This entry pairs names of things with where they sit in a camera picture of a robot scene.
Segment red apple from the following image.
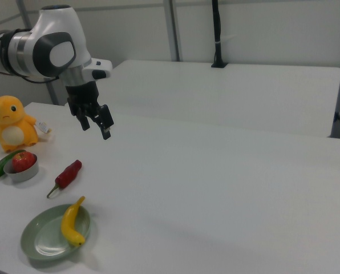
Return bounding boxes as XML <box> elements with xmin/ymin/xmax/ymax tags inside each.
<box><xmin>11</xmin><ymin>151</ymin><xmax>35</xmax><ymax>173</ymax></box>

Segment pale green plate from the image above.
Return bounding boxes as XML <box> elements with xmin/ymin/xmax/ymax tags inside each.
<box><xmin>21</xmin><ymin>204</ymin><xmax>92</xmax><ymax>261</ymax></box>

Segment yellow banana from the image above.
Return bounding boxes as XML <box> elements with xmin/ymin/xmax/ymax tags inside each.
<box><xmin>60</xmin><ymin>196</ymin><xmax>86</xmax><ymax>247</ymax></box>

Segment white side table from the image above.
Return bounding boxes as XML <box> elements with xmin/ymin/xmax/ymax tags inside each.
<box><xmin>64</xmin><ymin>59</ymin><xmax>340</xmax><ymax>138</ymax></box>

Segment grey metal bowl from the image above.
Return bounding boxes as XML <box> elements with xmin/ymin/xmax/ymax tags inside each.
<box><xmin>3</xmin><ymin>154</ymin><xmax>40</xmax><ymax>183</ymax></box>

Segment black camera stand pole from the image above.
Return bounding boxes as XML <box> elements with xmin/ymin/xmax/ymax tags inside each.
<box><xmin>211</xmin><ymin>0</ymin><xmax>228</xmax><ymax>69</ymax></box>

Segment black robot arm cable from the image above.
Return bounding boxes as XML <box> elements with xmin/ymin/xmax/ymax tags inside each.
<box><xmin>14</xmin><ymin>72</ymin><xmax>61</xmax><ymax>85</ymax></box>

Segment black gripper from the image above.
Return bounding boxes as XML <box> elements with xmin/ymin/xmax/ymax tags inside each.
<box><xmin>66</xmin><ymin>81</ymin><xmax>115</xmax><ymax>140</ymax></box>

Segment red chili pepper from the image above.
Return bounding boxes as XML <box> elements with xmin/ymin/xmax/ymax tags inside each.
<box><xmin>46</xmin><ymin>159</ymin><xmax>83</xmax><ymax>199</ymax></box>

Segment white paper plush tag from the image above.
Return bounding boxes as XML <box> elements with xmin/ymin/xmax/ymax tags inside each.
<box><xmin>35</xmin><ymin>120</ymin><xmax>52</xmax><ymax>134</ymax></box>

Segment yellow plush toy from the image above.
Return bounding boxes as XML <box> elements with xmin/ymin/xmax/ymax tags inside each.
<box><xmin>0</xmin><ymin>95</ymin><xmax>52</xmax><ymax>153</ymax></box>

